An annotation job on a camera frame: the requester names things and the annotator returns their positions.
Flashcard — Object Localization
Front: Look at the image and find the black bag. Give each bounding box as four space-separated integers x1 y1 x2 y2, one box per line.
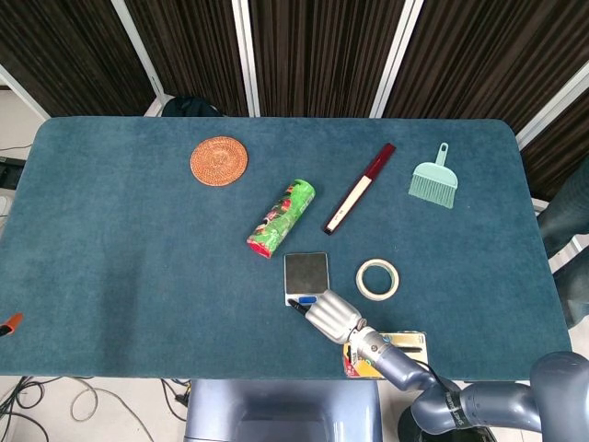
161 95 223 119

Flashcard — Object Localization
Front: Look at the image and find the blue velvet tablecloth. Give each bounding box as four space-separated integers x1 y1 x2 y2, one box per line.
0 116 572 381

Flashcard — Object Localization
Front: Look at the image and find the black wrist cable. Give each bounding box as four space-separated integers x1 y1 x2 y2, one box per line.
413 359 461 393

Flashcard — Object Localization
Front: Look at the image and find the black floor cable with plug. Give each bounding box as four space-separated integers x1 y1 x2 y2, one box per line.
159 378 192 411

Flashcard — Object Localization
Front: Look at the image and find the silver digital kitchen scale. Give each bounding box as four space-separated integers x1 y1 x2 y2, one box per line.
282 251 331 308

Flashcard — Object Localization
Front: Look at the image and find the orange black tool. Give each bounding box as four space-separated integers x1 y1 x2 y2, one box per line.
0 312 24 338

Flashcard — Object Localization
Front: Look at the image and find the yellow razor blister pack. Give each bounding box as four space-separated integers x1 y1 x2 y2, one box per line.
342 330 430 379

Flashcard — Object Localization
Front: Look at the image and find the black floor cable bundle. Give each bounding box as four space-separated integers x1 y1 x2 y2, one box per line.
0 375 50 442

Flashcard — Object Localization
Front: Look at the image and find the green cylindrical snack can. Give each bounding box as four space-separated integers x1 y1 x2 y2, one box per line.
246 178 317 257

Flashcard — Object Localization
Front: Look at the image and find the blue-grey robot torso base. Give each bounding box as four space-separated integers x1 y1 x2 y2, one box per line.
183 378 384 442

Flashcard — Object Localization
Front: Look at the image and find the white tape roll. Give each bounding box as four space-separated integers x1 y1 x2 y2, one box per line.
355 258 400 302

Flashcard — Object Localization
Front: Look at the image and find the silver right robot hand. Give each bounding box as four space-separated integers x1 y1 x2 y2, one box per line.
285 289 369 345

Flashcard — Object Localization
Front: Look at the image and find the dark red long narrow box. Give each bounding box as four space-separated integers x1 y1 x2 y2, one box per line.
323 143 398 237

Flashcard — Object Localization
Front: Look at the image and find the white floor cable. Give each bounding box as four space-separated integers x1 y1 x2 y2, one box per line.
68 385 156 442

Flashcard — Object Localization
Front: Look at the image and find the white partition frame post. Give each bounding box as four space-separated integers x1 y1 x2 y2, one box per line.
231 0 261 117
514 71 589 151
0 63 52 119
370 0 425 119
110 0 167 117

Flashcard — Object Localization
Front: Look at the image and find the mint green hand brush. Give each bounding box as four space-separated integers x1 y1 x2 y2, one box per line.
408 142 459 211

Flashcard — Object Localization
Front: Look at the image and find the round woven rattan coaster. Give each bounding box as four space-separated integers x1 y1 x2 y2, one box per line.
190 135 249 188

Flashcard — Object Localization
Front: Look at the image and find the dark slatted partition panel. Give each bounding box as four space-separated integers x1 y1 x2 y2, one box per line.
519 77 589 200
0 0 156 119
254 0 407 119
123 0 252 117
384 0 589 135

